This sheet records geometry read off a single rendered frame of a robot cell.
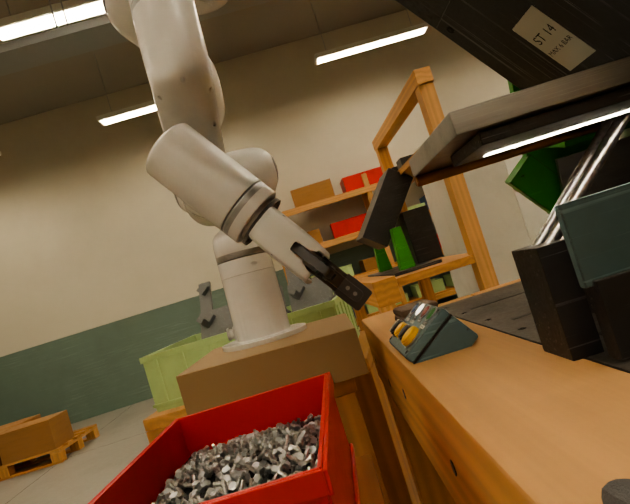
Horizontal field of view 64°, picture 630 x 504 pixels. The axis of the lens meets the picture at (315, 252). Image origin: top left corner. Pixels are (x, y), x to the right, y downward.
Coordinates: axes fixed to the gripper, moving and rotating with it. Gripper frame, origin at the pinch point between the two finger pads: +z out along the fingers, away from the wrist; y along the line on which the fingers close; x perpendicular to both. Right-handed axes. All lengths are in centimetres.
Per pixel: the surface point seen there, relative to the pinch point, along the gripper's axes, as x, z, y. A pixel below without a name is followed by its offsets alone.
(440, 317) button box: 4.2, 10.5, 2.2
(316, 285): -4, -3, -106
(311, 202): 74, -73, -648
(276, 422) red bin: -19.1, 2.3, 1.1
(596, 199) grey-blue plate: 18.7, 9.8, 23.2
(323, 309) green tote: -8, 2, -76
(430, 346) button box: 0.5, 11.7, 2.1
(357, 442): -21.5, 20.3, -30.1
